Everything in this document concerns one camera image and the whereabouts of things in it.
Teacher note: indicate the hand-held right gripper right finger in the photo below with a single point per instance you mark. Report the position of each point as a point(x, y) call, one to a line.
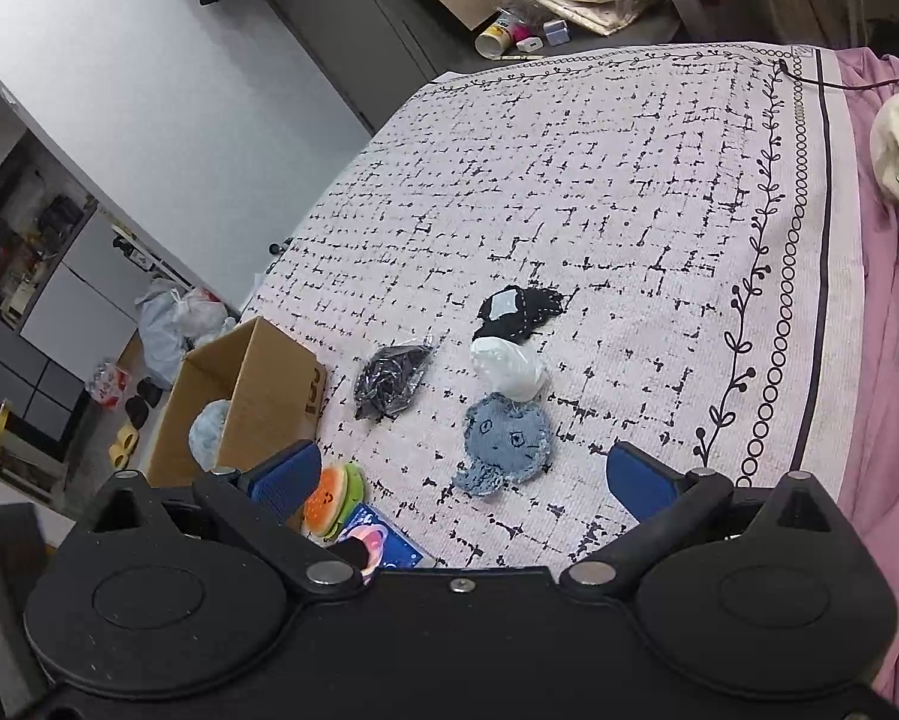
point(640, 480)

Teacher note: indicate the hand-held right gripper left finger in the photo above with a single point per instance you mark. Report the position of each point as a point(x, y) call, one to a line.
point(284, 476)

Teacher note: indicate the cardboard box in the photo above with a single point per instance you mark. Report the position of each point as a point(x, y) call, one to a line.
point(269, 375)

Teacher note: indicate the black plastic bag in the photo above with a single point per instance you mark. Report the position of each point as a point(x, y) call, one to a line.
point(389, 382)

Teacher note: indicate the white tissue pack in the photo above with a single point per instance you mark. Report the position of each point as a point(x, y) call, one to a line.
point(509, 367)

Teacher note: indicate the burger plush toy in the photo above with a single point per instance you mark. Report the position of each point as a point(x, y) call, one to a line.
point(333, 499)

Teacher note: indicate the blue fluffy plush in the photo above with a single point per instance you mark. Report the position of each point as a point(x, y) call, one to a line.
point(211, 431)

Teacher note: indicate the blue pink toy packet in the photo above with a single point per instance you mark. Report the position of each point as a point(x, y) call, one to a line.
point(397, 547)

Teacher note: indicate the denim elephant patch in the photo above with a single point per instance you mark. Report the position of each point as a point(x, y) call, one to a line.
point(502, 442)

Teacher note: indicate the black slippers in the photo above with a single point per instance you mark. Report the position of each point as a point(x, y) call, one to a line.
point(142, 403)

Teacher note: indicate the yellow slippers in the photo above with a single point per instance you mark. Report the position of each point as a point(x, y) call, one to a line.
point(123, 446)

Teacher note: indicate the white garbage bag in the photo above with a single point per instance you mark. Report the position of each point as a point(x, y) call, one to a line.
point(202, 313)

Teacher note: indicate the grey blue garbage bag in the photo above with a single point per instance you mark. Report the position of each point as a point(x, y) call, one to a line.
point(158, 337)

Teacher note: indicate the red snack package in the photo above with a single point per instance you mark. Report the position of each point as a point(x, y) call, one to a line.
point(108, 382)

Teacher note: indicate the black lace cloth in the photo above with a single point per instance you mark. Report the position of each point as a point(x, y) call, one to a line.
point(528, 307)

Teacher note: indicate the pink bed sheet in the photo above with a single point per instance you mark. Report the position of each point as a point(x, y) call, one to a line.
point(880, 390)

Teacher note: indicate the white black patterned bedspread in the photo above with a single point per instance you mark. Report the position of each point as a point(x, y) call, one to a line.
point(569, 202)

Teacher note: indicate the storage shelf with clutter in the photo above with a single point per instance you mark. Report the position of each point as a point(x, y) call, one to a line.
point(22, 240)

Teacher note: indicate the cream plush pillow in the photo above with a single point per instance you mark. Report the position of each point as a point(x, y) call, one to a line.
point(895, 142)

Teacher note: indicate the small purple box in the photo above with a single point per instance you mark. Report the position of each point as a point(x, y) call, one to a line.
point(556, 31)

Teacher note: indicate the dark grey door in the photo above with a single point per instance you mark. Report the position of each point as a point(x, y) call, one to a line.
point(359, 22)

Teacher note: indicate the white yellow can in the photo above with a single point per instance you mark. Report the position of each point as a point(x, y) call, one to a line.
point(494, 37)

